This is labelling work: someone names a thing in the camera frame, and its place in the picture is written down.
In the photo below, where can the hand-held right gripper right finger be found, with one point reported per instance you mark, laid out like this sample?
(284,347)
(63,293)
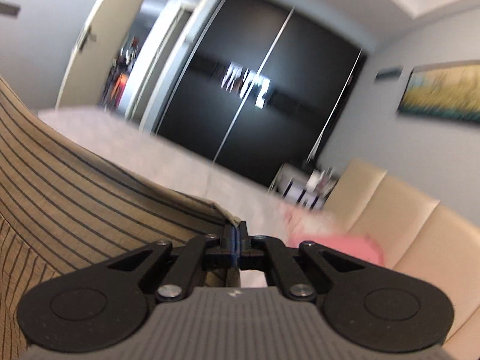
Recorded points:
(242,245)

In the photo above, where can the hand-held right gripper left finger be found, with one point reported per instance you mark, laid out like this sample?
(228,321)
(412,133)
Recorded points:
(231,245)

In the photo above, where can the tan dark-striped garment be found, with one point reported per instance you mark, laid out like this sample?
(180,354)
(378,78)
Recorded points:
(75,195)

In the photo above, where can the light pink printed pillow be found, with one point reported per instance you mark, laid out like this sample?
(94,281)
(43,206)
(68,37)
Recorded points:
(307,219)

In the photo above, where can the white nightstand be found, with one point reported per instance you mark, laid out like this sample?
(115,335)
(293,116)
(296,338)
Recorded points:
(296,193)

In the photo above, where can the grey pink-dotted duvet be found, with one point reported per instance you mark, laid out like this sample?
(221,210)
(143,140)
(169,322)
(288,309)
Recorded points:
(168,165)

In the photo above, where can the black sliding-door wardrobe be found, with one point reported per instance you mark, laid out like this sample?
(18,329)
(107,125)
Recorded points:
(300,120)

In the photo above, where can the beige padded headboard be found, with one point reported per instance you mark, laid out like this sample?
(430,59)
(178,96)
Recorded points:
(412,232)

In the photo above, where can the orange hallway object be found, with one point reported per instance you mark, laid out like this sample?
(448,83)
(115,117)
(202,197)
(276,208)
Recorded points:
(120,86)

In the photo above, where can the white hallway door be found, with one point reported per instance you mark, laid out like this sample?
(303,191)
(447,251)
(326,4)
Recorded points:
(161,63)

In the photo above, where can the cream room door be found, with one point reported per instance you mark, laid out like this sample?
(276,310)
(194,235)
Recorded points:
(93,45)

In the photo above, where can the dark wall fixture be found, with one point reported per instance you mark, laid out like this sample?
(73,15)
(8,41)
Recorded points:
(389,73)

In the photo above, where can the yellow teal wall painting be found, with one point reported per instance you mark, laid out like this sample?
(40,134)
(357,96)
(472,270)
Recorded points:
(442,93)

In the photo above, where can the grey wall switch panel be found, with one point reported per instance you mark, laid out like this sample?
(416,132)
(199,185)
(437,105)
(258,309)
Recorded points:
(9,9)

